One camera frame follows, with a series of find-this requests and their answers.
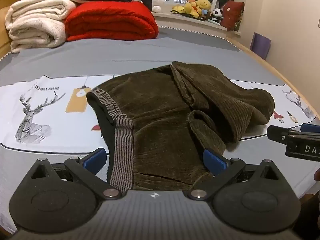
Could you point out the red folded blanket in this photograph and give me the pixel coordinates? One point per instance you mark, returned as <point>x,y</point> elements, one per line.
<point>112,22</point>

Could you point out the panda plush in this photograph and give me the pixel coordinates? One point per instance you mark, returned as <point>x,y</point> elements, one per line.
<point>217,14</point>

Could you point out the orange plush toy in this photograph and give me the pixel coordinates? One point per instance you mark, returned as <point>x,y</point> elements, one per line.
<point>190,6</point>

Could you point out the purple board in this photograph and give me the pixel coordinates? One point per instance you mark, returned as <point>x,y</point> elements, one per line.
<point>260,45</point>

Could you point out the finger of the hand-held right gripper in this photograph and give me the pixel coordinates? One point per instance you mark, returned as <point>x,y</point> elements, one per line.
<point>276,133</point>
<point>310,128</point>

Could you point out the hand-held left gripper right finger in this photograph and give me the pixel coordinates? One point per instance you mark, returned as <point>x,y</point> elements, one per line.
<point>215,161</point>

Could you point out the dark grey mattress cover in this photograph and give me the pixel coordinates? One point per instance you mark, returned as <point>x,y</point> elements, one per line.
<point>195,38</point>

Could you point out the white window sill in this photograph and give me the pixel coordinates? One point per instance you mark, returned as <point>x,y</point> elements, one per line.
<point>175,20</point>

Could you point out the red cushion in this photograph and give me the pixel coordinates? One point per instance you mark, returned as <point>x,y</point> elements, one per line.
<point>232,15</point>

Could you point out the grey deer print bed sheet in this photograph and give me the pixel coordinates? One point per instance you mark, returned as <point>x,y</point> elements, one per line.
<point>50,130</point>

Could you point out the cream folded blanket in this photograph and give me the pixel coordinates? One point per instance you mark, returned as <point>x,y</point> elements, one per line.
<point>32,22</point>

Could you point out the yellow bear plush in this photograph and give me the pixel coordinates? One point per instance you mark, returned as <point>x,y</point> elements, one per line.
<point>203,6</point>

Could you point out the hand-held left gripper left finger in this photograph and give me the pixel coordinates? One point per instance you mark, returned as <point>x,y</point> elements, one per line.
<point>93,158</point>

